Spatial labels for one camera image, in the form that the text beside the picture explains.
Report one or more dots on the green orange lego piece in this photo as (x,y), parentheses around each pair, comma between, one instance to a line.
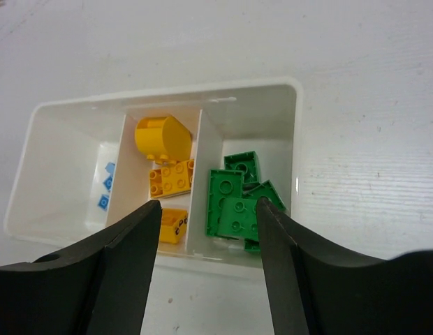
(263,190)

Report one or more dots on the light blue lego brick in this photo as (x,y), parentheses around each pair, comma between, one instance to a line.
(110,168)

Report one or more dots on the green lego plate large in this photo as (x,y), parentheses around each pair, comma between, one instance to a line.
(222,184)

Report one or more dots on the orange lego brick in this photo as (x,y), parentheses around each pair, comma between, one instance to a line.
(171,180)

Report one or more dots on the green lego brick square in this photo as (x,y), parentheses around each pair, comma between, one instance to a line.
(238,219)

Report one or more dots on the yellow lego with black print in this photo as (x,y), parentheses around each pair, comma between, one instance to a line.
(172,225)

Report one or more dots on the small blue lego brick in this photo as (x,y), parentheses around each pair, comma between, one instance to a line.
(108,183)

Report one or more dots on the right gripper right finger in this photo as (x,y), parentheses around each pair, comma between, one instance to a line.
(315,286)

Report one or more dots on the yellow round lego piece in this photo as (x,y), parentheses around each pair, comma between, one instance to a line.
(164,140)

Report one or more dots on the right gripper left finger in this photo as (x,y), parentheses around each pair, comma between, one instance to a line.
(98,285)

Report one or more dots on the white three-compartment container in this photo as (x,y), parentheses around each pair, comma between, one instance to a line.
(89,162)

